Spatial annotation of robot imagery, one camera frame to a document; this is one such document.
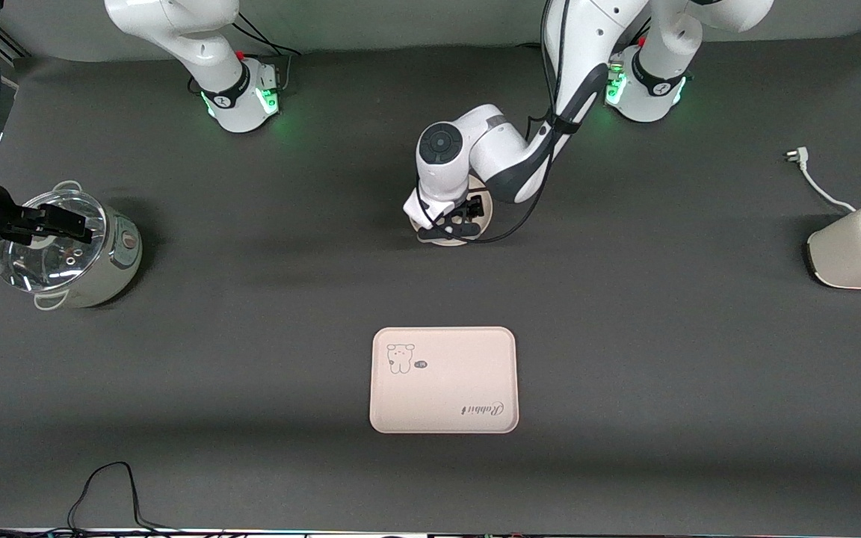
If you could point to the dark grey table mat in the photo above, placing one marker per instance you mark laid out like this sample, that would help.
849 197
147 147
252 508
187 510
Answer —
251 336

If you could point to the cream white toaster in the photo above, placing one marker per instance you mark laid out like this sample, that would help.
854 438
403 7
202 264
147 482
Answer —
849 254

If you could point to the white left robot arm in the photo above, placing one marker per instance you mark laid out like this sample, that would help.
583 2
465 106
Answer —
587 45

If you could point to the silver electric cooking pot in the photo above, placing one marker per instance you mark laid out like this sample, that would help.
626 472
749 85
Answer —
120 265

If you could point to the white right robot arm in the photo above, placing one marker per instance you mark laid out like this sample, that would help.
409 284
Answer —
240 97

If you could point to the round beige plate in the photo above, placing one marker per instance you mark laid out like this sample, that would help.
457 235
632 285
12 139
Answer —
453 242

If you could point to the beige rectangular rabbit tray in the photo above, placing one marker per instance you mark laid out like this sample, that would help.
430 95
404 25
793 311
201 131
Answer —
445 388

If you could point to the aluminium frame rail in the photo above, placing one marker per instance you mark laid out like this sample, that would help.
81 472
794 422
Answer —
10 43

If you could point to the glass pot lid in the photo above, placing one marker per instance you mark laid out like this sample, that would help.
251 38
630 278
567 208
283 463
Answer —
64 269

